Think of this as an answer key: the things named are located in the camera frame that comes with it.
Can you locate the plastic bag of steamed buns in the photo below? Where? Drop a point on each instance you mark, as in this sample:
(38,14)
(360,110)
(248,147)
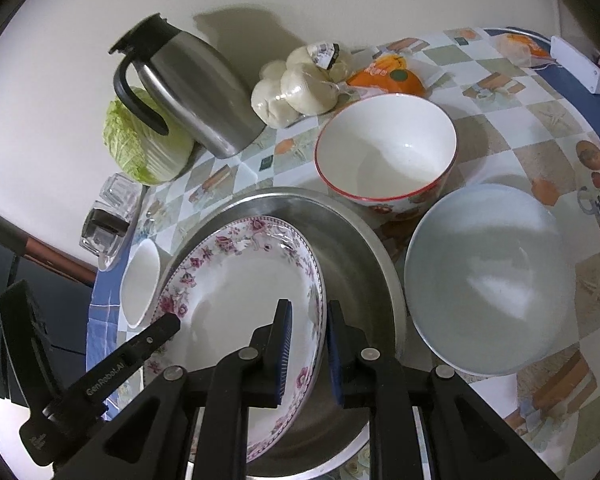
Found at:
(305,90)

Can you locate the floral rimmed white plate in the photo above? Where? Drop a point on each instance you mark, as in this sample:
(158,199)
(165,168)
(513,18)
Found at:
(220,300)

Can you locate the orange translucent plastic bag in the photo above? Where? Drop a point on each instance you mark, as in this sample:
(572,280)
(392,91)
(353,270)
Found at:
(522,47)

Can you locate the white power adapter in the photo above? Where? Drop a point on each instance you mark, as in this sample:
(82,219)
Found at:
(577,62)

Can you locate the clear drinking glass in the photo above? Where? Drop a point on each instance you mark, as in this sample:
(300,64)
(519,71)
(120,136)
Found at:
(120,190)

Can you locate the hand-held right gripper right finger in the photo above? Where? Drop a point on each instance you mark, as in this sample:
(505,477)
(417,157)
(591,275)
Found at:
(336,360)

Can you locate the orange snack packet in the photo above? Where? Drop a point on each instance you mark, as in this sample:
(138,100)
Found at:
(380,77)

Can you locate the large pale white bowl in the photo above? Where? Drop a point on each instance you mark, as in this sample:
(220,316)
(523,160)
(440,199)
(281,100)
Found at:
(490,280)

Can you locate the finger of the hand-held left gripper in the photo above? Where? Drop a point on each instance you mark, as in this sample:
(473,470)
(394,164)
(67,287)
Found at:
(130,355)
(27,340)

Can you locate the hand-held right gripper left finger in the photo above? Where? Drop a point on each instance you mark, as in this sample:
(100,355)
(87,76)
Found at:
(282,355)

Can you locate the round metal basin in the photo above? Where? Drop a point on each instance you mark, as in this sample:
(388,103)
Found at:
(360,270)

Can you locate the small white bowl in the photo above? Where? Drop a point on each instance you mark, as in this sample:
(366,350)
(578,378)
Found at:
(140,285)

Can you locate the red rimmed white bowl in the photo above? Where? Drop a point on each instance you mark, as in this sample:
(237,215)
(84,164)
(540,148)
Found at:
(380,160)

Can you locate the stainless steel thermos jug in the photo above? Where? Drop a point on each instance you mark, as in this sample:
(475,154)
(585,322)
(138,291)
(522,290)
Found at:
(200,95)

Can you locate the checkered printed tablecloth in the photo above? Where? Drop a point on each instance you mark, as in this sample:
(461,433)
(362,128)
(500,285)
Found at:
(480,125)

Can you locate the napa cabbage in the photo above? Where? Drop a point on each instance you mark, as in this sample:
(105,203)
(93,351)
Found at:
(140,155)

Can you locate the round metal tray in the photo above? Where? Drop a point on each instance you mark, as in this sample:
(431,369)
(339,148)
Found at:
(132,230)

